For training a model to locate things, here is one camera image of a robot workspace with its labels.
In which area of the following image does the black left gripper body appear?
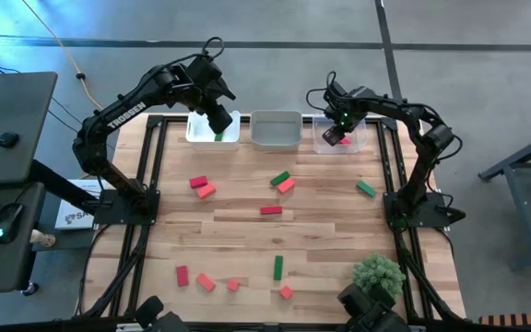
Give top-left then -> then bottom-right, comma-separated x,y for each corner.
184,54 -> 225,105

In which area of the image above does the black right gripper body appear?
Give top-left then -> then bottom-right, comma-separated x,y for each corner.
324,94 -> 366,133

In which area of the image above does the clear plastic bin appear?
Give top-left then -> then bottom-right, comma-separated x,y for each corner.
312,113 -> 369,155

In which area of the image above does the white plastic bin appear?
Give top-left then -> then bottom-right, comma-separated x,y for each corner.
185,110 -> 242,152

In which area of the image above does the grey plastic bin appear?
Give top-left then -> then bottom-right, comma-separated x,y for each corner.
249,109 -> 304,152

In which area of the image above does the artificial green plant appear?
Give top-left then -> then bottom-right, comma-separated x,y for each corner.
352,252 -> 407,300

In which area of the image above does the white printed box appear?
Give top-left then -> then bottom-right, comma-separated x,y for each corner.
54,178 -> 99,231

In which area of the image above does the dark metal stand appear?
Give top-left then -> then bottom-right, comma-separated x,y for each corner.
477,124 -> 531,271

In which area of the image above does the grey desk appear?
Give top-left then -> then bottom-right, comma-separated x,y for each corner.
0,71 -> 59,186

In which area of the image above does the small black device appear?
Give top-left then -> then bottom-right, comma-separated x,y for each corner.
0,131 -> 20,149

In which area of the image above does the small beige object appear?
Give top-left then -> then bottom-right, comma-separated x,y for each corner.
29,229 -> 57,249

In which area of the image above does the black computer mouse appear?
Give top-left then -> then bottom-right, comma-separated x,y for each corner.
0,202 -> 25,245

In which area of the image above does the orange black striped bar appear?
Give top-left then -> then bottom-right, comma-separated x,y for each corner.
478,311 -> 531,326

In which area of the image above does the yellow floor cable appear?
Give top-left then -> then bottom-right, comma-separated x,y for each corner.
20,0 -> 105,112

